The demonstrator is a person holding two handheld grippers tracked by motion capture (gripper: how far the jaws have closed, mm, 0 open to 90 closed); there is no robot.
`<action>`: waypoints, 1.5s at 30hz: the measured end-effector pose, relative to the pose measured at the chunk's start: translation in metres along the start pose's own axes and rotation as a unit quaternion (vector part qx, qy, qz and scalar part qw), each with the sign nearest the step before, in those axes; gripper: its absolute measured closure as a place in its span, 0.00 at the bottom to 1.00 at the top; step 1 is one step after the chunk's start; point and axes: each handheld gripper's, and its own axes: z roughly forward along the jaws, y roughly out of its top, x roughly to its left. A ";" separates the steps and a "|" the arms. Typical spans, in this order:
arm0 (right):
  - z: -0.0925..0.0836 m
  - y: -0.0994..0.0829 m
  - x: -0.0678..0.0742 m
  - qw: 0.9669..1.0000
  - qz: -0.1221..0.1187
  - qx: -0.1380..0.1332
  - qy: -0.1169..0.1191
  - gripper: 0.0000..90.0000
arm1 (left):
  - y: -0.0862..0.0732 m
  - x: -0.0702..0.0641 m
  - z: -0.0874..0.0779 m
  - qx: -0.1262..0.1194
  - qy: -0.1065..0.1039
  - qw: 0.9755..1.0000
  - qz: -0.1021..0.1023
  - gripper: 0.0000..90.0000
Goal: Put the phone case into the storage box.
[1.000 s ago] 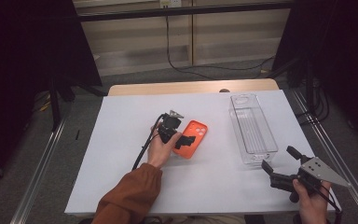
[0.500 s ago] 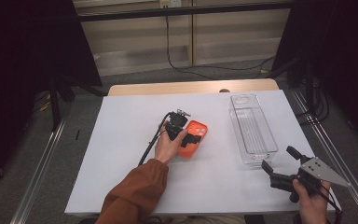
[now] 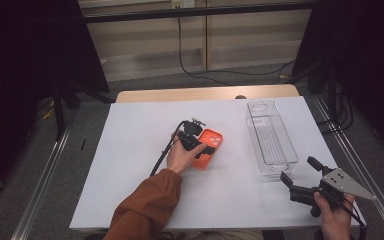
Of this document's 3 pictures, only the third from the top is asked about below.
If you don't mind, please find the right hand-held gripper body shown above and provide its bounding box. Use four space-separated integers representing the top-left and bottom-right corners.
288 167 377 209

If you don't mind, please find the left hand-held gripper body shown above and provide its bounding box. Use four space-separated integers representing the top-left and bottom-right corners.
178 118 204 151

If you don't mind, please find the orange phone case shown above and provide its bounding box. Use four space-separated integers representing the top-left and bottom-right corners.
191 128 224 171

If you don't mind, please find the clear plastic container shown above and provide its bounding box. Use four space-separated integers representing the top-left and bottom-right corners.
245 99 300 178

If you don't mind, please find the person's left hand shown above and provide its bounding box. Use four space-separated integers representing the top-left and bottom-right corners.
166 131 208 175

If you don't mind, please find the person's right hand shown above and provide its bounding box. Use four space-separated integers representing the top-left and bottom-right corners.
313 191 357 240

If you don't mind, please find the white table sheet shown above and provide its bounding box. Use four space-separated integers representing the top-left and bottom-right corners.
69 95 367 232

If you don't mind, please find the black curtain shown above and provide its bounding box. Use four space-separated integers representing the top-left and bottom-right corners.
0 0 112 209
291 0 384 163

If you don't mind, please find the black horizontal bar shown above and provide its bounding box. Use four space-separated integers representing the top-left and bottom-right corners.
83 1 315 24

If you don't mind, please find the black metal stand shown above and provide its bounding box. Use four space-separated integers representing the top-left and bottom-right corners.
51 79 82 142

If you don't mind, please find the aluminium floor rail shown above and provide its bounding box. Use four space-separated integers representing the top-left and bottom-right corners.
11 118 77 240
312 95 384 240

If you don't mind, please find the left hand-held gripper cable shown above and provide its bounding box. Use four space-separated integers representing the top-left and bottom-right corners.
149 120 188 178

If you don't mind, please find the hand-held gripper cable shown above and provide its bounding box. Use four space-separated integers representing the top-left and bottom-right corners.
149 120 188 178
326 191 369 240

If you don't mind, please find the right hand-held gripper cable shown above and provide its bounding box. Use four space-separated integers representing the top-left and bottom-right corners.
326 191 369 240

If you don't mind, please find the bundle of black floor cables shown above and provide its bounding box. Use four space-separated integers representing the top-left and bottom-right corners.
315 84 355 135

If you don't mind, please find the long black wall cable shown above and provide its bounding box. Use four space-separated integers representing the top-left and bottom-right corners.
177 16 296 86

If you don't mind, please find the white wall socket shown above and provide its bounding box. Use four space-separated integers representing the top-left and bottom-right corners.
171 0 196 10

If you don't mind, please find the yellow cable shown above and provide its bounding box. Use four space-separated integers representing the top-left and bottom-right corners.
42 107 56 121

